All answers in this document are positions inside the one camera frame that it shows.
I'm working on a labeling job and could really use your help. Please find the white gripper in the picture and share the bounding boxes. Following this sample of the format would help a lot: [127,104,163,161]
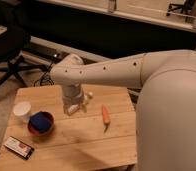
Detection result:
[62,84,86,116]

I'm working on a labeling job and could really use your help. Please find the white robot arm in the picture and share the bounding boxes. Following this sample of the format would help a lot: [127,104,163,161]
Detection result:
[50,49,196,171]

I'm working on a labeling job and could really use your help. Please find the orange carrot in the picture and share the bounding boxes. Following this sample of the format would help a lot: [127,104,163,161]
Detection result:
[102,105,111,125]

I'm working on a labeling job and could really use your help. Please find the red bowl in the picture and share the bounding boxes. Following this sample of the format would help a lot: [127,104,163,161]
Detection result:
[28,111,54,136]

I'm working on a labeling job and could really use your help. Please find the blue sponge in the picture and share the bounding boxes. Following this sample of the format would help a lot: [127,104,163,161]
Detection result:
[29,112,51,133]

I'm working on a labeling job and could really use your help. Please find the black and white box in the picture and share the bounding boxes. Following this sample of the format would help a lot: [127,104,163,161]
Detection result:
[4,136,34,160]

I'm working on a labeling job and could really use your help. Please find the black office chair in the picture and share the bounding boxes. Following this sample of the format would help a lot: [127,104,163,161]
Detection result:
[0,25,47,87]

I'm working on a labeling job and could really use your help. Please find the black cable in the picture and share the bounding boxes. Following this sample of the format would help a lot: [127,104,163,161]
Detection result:
[32,53,63,88]

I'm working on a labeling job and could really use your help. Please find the grey metal floor rail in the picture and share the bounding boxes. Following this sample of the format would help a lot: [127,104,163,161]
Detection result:
[22,36,105,64]

